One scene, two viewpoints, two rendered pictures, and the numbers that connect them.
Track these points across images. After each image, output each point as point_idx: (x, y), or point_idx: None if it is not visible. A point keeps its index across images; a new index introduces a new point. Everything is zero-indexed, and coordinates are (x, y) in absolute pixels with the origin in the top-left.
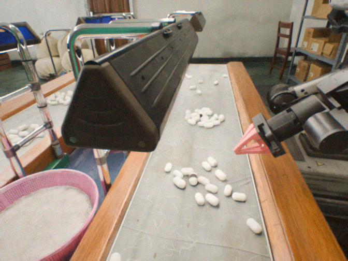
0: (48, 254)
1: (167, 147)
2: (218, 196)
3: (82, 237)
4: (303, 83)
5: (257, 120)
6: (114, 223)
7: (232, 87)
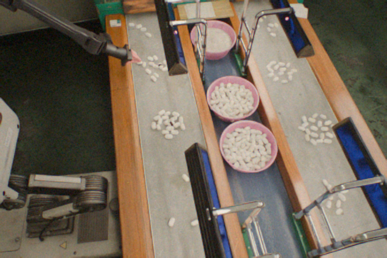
0: (194, 27)
1: (182, 86)
2: (148, 63)
3: (188, 33)
4: (68, 184)
5: (130, 54)
6: (181, 39)
7: (148, 212)
